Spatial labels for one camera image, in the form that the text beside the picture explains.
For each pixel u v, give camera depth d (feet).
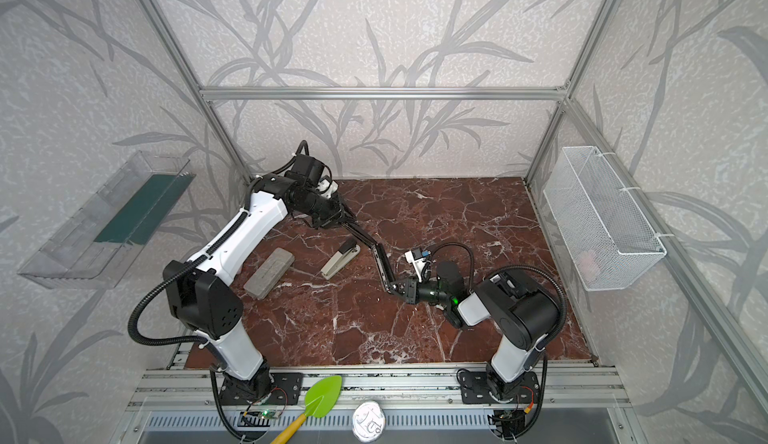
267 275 2.94
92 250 2.09
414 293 2.48
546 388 2.38
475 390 2.39
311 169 2.18
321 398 2.37
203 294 1.47
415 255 2.64
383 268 2.72
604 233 2.02
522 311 1.56
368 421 2.14
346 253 3.10
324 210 2.32
